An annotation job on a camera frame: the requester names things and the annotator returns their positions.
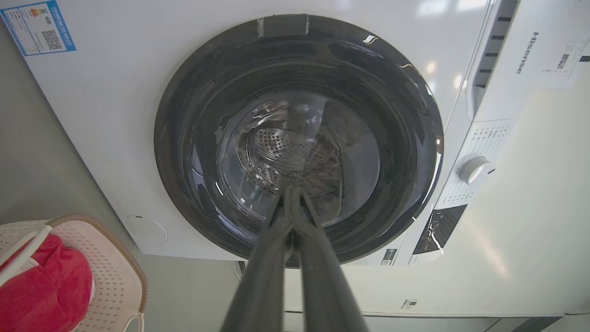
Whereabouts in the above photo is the red jersey garment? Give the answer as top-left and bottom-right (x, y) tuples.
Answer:
(0, 234), (94, 332)

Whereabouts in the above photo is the white paper info sheet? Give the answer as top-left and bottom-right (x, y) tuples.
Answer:
(537, 23), (590, 89)

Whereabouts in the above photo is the white detergent drawer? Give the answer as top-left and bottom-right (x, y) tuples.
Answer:
(466, 0), (521, 121)

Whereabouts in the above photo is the cream perforated laundry basket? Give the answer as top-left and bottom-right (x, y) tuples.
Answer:
(0, 213), (149, 332)

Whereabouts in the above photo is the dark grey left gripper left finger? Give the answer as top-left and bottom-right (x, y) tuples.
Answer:
(220, 186), (294, 332)

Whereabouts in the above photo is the round white filter cover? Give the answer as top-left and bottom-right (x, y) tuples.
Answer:
(124, 214), (168, 245)

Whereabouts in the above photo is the white front-load washing machine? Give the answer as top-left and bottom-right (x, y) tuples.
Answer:
(0, 0), (590, 319)

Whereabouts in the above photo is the blue energy label sticker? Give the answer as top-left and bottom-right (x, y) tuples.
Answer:
(0, 0), (77, 57)

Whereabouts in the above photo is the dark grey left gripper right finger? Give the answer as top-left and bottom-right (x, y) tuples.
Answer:
(294, 188), (369, 332)

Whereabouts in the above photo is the white round control knob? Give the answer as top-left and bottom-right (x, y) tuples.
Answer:
(459, 156), (496, 186)

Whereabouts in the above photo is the black washer display panel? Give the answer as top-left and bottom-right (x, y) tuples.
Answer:
(413, 204), (468, 255)

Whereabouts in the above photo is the dark round washer door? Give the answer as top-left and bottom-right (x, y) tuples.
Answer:
(153, 14), (444, 268)

